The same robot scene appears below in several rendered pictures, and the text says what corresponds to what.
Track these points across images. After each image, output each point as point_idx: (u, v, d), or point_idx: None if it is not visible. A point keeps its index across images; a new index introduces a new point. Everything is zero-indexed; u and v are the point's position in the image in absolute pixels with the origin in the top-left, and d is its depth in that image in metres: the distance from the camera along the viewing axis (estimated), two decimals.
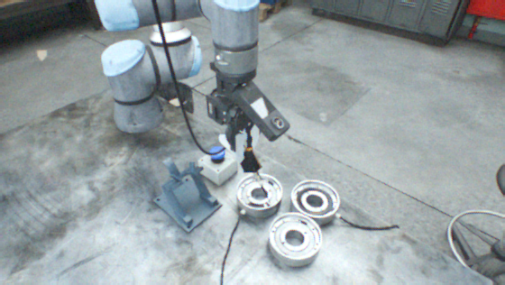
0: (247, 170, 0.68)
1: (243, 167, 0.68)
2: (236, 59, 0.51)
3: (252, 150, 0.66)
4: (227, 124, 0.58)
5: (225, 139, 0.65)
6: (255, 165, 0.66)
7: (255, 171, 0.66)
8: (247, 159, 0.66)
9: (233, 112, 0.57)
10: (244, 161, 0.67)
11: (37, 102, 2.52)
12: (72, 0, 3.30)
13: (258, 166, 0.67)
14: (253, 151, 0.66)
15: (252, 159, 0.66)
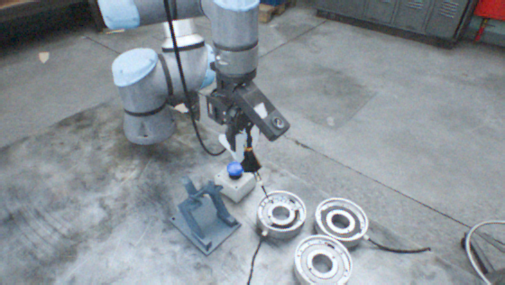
0: (247, 170, 0.68)
1: (243, 167, 0.68)
2: (236, 59, 0.51)
3: (252, 150, 0.66)
4: (227, 124, 0.58)
5: (225, 139, 0.65)
6: (255, 165, 0.66)
7: (255, 171, 0.66)
8: (247, 159, 0.66)
9: (233, 112, 0.57)
10: (244, 161, 0.67)
11: (40, 105, 2.48)
12: (74, 2, 3.26)
13: (258, 165, 0.67)
14: (253, 151, 0.66)
15: (252, 159, 0.66)
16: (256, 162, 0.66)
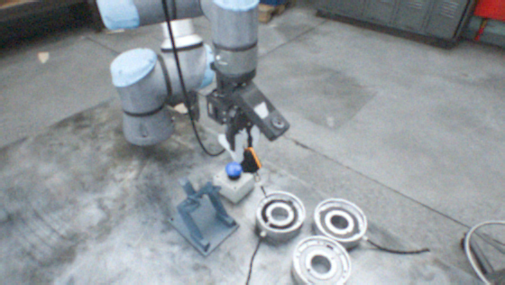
0: (246, 170, 0.68)
1: (243, 168, 0.68)
2: (236, 59, 0.51)
3: (252, 150, 0.66)
4: (227, 124, 0.58)
5: (224, 139, 0.64)
6: (254, 166, 0.66)
7: (254, 172, 0.66)
8: (246, 160, 0.66)
9: (233, 112, 0.57)
10: (243, 162, 0.67)
11: (40, 105, 2.47)
12: (74, 2, 3.26)
13: (259, 165, 0.67)
14: (254, 151, 0.66)
15: (251, 160, 0.66)
16: (257, 162, 0.67)
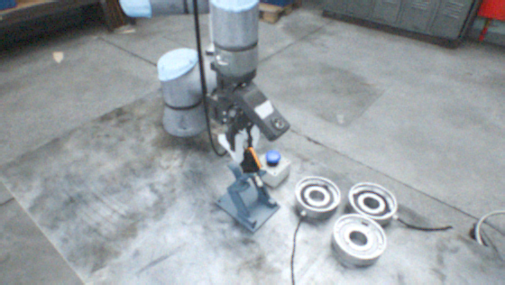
0: (246, 170, 0.68)
1: (243, 168, 0.68)
2: (236, 59, 0.51)
3: (252, 150, 0.66)
4: (227, 124, 0.58)
5: (224, 139, 0.64)
6: (254, 166, 0.66)
7: (254, 172, 0.66)
8: (246, 160, 0.66)
9: (233, 112, 0.57)
10: (243, 162, 0.67)
11: (58, 104, 2.55)
12: (87, 3, 3.34)
13: (259, 165, 0.67)
14: (254, 151, 0.66)
15: (251, 160, 0.66)
16: (257, 162, 0.67)
